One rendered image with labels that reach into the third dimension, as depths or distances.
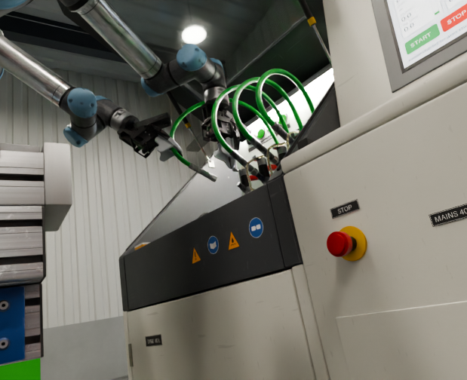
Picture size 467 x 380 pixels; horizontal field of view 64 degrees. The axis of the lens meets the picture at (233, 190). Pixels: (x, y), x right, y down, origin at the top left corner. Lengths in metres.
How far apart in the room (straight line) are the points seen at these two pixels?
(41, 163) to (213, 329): 0.49
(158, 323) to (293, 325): 0.45
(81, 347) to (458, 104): 7.13
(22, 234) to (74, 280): 6.97
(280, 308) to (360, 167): 0.28
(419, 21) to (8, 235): 0.84
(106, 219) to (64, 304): 1.70
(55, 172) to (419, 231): 0.48
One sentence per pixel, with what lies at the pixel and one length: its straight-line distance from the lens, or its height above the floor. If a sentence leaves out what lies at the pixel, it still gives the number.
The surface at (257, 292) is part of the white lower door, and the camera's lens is 0.73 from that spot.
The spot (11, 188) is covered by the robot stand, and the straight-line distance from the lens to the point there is 0.54.
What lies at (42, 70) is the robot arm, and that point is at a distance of 1.23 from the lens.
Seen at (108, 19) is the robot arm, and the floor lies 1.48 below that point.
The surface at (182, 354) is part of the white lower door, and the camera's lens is 0.96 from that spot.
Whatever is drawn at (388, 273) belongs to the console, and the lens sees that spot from 0.57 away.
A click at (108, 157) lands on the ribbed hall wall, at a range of 8.33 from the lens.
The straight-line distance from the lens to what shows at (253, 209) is 0.72.
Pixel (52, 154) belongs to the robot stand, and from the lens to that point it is 0.56.
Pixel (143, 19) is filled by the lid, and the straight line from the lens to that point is 1.49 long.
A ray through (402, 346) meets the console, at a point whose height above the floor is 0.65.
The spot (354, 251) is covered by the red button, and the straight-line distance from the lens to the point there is 0.59.
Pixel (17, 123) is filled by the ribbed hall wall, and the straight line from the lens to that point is 8.33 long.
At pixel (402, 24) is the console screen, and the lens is 0.97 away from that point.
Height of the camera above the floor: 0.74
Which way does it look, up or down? 17 degrees up
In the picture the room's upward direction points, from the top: 11 degrees counter-clockwise
